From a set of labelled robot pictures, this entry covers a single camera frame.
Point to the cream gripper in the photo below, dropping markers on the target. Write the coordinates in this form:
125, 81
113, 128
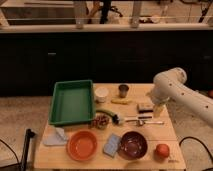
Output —
157, 110

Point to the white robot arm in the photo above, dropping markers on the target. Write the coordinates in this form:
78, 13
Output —
170, 84

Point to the white paper cup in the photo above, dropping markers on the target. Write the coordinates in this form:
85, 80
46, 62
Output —
101, 94

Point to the yellow banana piece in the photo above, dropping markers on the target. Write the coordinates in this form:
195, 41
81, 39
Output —
121, 101

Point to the dark brown bowl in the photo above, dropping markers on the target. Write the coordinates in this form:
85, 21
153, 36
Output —
132, 146

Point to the green cucumber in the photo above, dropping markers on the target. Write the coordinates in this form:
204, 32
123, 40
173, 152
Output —
114, 116

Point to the blue sponge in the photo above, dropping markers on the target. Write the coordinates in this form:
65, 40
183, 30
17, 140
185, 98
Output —
111, 146

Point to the bowl of nuts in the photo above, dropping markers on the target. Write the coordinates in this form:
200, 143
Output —
100, 121

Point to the orange plastic bowl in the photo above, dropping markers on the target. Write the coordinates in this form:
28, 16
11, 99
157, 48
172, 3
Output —
82, 145

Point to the green plastic tray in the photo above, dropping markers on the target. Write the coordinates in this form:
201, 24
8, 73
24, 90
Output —
72, 103

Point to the grey folded cloth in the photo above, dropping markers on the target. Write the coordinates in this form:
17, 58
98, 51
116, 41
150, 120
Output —
58, 138

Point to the black stand post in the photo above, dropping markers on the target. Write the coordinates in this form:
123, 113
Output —
29, 135

